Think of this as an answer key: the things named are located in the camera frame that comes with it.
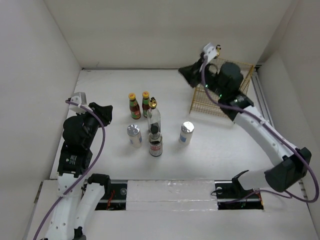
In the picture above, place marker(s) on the red sauce bottle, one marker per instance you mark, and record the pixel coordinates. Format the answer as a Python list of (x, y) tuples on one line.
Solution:
[(145, 102), (134, 106)]

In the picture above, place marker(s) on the clear glass bottle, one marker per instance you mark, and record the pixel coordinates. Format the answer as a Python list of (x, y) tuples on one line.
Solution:
[(218, 49)]

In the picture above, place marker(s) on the black cap sauce bottle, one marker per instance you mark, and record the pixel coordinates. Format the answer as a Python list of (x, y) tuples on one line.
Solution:
[(155, 139)]

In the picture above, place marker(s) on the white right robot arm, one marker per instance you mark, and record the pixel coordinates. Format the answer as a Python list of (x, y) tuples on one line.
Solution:
[(290, 163)]

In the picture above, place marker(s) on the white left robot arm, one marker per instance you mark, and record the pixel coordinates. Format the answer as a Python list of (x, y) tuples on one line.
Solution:
[(78, 196)]

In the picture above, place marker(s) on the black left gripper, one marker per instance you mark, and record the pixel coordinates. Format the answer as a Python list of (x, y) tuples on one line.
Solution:
[(105, 112)]

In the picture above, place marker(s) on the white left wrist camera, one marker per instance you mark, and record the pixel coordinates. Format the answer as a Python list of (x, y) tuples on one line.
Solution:
[(79, 98)]

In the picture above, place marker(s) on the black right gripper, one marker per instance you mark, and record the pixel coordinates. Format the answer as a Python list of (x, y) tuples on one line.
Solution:
[(192, 73)]

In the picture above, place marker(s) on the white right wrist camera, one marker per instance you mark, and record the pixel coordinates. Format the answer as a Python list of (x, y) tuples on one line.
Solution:
[(209, 52)]

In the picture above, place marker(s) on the white shaker jar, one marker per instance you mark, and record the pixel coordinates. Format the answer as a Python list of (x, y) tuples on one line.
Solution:
[(134, 134), (186, 132)]

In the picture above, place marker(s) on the glass cruet dark liquid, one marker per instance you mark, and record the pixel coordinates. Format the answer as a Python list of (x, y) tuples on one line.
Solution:
[(153, 115)]

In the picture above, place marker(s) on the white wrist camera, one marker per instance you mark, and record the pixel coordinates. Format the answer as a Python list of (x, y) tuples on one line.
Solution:
[(79, 98), (209, 52)]

